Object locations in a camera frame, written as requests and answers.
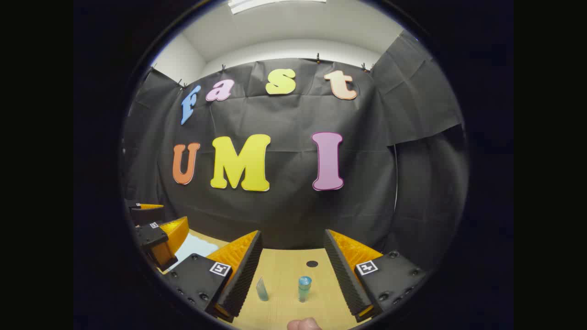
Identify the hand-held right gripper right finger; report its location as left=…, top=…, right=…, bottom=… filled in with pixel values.
left=323, top=229, right=428, bottom=323

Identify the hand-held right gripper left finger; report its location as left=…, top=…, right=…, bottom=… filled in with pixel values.
left=163, top=230, right=264, bottom=323

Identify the light blue suitcase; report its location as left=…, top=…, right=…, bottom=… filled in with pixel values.
left=167, top=234, right=220, bottom=272

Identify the black backdrop cloth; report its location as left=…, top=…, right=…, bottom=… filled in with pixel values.
left=122, top=30, right=469, bottom=275

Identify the ceiling light panel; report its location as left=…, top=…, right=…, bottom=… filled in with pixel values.
left=228, top=0, right=327, bottom=15

